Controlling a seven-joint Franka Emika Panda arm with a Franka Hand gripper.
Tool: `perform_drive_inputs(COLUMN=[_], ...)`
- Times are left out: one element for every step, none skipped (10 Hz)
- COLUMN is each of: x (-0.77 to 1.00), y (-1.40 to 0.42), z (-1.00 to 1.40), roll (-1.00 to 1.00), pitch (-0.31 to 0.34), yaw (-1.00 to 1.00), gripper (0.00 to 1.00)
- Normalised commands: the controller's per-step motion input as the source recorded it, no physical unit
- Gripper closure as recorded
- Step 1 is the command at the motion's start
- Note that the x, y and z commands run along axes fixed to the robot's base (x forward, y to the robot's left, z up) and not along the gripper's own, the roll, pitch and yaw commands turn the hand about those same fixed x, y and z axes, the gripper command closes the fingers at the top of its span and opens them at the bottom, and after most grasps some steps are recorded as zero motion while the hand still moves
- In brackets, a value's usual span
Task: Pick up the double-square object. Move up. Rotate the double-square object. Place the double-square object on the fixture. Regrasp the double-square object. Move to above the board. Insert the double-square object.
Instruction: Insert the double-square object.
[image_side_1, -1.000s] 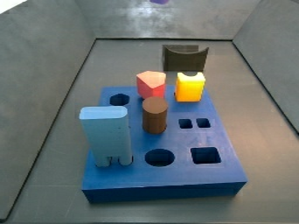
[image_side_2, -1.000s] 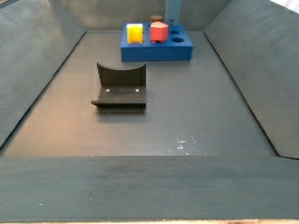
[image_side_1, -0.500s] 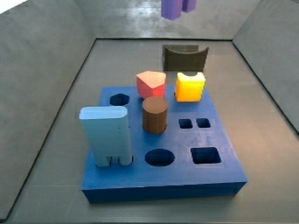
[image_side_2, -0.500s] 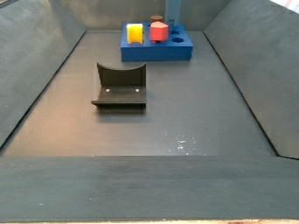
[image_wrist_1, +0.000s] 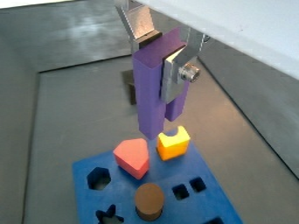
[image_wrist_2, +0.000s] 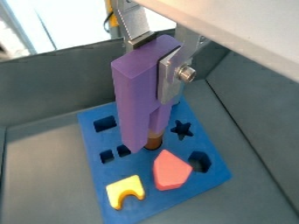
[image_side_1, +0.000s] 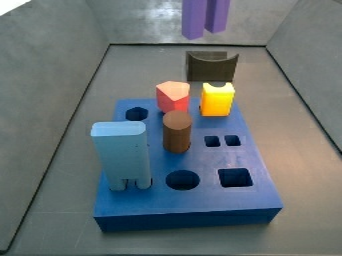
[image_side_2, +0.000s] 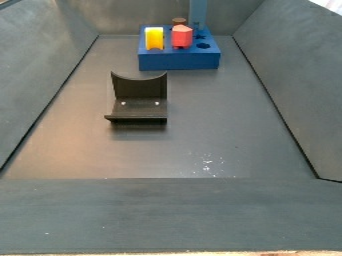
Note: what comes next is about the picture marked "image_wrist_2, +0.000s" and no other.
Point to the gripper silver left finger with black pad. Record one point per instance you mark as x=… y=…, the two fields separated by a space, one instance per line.
x=133 y=22

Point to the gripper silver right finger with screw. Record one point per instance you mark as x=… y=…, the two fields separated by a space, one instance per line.
x=174 y=69

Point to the purple double-square block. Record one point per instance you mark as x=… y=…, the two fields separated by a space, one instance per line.
x=142 y=114

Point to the blue shape-sorter board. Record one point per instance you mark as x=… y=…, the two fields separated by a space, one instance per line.
x=113 y=162

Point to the brown cylinder block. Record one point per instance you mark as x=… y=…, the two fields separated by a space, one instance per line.
x=154 y=140

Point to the red pentagon block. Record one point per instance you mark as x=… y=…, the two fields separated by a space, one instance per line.
x=171 y=171

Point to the yellow arch block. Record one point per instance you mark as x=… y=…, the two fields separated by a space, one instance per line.
x=126 y=187

